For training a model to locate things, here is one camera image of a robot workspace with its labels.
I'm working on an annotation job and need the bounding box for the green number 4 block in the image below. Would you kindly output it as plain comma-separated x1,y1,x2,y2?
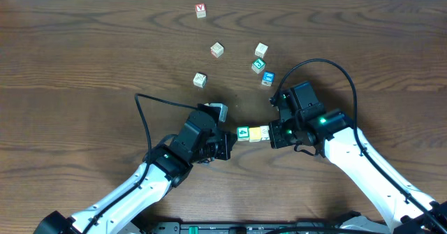
237,126,250,141

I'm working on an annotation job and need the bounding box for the wooden block teal side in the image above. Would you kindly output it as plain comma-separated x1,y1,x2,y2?
261,126,270,140

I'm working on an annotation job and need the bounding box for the yellow wooden block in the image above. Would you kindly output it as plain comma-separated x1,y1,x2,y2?
249,127,262,142

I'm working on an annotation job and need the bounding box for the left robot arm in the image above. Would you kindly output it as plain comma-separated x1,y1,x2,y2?
34,129,237,234

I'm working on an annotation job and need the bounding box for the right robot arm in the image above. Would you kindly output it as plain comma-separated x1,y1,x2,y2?
269,87,446,233

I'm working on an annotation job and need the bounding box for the blue letter block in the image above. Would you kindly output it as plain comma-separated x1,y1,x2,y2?
261,71,275,87

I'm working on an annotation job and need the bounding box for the green J letter block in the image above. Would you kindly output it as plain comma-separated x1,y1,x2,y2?
251,58,265,74

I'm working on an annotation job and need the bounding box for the wooden block patterned top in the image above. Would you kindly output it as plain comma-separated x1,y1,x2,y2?
193,73,207,88

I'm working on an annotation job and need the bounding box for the plain wooden block upper right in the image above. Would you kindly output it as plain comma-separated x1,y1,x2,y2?
255,43,268,58

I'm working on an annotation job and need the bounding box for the wooden block red side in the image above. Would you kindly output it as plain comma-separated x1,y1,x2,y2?
210,42,224,58

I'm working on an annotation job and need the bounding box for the red V letter block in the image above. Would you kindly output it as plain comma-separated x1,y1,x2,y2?
195,3,207,18

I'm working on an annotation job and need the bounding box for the right black cable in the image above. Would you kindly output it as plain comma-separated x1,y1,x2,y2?
274,58,447,231

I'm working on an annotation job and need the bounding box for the black cable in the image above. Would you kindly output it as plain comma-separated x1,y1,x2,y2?
274,58,447,231
82,93,198,234

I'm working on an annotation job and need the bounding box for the left black cable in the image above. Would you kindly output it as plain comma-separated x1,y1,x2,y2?
82,93,198,234

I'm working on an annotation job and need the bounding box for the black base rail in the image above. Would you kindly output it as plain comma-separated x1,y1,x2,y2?
145,221,352,234

